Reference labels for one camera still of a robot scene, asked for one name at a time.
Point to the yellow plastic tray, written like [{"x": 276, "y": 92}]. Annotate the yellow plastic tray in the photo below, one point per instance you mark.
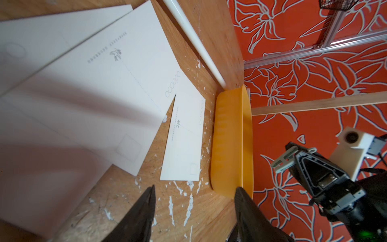
[{"x": 232, "y": 162}]

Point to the white postcard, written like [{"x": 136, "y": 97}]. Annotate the white postcard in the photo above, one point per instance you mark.
[
  {"x": 29, "y": 44},
  {"x": 62, "y": 128},
  {"x": 182, "y": 156}
]

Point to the black wire basket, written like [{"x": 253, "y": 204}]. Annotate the black wire basket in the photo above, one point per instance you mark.
[{"x": 337, "y": 5}]

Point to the right wooden post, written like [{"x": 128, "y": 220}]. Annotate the right wooden post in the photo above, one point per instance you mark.
[{"x": 323, "y": 104}]

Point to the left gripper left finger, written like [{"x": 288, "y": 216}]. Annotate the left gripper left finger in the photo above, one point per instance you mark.
[{"x": 137, "y": 223}]

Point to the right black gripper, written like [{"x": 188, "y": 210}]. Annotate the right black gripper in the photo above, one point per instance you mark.
[{"x": 361, "y": 206}]

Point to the green clothespin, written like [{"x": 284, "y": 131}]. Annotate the green clothespin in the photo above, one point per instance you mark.
[{"x": 289, "y": 158}]

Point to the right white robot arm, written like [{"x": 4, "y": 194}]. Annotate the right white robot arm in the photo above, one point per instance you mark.
[{"x": 360, "y": 205}]

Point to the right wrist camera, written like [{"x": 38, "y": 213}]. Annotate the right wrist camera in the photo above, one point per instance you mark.
[{"x": 354, "y": 146}]

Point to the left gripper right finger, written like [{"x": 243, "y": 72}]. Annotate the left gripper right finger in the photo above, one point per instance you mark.
[{"x": 252, "y": 226}]

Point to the white base rod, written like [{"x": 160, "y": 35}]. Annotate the white base rod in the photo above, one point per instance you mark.
[{"x": 179, "y": 15}]

